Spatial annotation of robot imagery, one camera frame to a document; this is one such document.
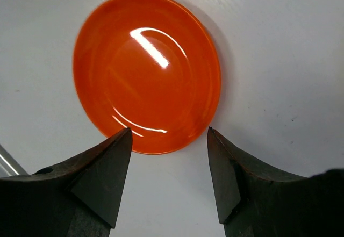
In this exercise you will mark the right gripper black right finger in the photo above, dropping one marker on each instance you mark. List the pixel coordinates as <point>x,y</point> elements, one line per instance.
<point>254,198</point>

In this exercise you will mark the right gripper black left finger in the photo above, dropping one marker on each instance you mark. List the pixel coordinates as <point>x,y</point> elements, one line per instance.
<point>77,197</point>

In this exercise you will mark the orange plastic plate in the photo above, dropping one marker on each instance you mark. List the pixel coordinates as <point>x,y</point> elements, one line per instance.
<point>149,65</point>

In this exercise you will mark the aluminium rail frame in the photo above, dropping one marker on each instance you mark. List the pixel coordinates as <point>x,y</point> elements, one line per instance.
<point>8,165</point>

